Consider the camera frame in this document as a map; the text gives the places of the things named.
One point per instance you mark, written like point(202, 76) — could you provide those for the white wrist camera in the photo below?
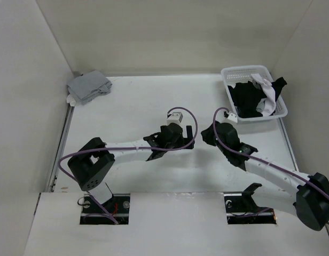
point(230, 116)
point(175, 118)

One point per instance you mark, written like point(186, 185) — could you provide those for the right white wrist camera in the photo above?
point(230, 116)

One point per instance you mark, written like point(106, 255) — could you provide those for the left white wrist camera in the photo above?
point(175, 118)

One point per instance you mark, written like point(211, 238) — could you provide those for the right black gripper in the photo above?
point(206, 135)

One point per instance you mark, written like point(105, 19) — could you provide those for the folded white tank top underneath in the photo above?
point(71, 100)

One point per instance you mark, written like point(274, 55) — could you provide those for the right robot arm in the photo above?
point(303, 195)

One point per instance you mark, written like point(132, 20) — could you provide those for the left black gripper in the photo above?
point(183, 141)

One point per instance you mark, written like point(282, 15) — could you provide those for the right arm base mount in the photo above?
point(241, 209)

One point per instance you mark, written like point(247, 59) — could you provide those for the right metal table rail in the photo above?
point(287, 143)

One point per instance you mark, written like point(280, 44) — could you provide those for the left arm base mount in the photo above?
point(118, 206)

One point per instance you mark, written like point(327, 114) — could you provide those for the folded grey tank top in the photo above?
point(87, 87)

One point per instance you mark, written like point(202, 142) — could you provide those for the left metal table rail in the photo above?
point(54, 170)

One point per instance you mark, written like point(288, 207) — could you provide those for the black tank top over rim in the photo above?
point(278, 86)

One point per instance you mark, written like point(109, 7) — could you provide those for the metal table rail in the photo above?
point(287, 143)
point(54, 170)

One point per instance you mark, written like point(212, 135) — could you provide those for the black tank top in basket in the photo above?
point(246, 97)

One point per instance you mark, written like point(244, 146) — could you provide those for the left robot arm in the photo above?
point(90, 165)

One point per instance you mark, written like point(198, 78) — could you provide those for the white plastic laundry basket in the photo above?
point(241, 74)

